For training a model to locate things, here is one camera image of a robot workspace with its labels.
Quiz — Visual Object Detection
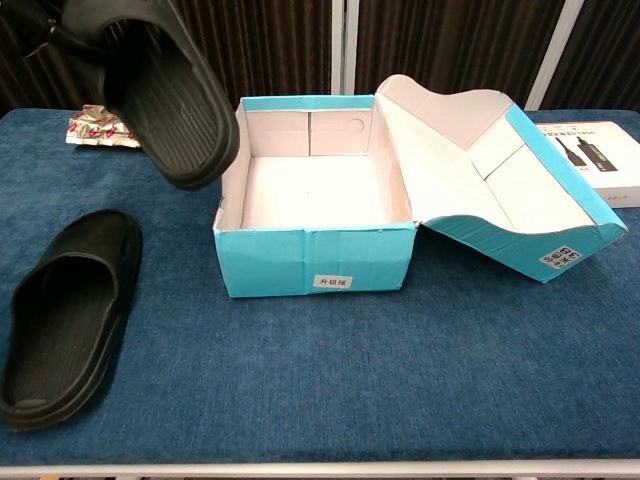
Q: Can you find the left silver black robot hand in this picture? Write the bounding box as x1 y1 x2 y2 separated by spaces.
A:
27 13 110 72

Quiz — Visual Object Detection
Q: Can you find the black rubber slipper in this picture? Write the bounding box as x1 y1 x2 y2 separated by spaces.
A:
62 0 241 191
0 208 145 431

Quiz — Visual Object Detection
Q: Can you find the light blue shoe box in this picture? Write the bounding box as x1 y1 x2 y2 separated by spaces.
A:
212 73 628 300

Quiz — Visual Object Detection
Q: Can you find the red white snack packet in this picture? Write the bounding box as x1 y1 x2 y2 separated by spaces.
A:
64 103 144 150

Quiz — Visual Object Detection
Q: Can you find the dark ribbed partition panel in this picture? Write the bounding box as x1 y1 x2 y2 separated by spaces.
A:
355 0 564 109
564 0 640 110
0 0 335 114

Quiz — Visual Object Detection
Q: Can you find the blue felt table cover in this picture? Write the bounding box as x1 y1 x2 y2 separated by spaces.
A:
0 107 640 469

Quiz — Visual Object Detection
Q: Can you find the grey metal partition frame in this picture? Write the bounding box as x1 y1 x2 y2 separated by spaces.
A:
331 0 360 99
524 0 596 114

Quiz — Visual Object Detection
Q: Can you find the white cable product box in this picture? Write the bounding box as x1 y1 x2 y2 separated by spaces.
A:
533 118 640 207

